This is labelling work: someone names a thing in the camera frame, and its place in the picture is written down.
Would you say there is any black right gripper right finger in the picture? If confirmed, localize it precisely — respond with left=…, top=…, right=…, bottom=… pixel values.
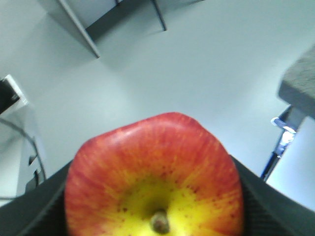
left=232, top=157, right=315, bottom=236

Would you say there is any grey speckled kitchen counter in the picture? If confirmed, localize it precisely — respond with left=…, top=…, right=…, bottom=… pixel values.
left=278, top=46, right=315, bottom=118

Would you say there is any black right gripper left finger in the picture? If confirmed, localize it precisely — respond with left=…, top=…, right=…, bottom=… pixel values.
left=0, top=163, right=70, bottom=236

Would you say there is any red yellow apple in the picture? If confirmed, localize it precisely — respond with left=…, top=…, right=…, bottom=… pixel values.
left=64, top=113, right=245, bottom=236

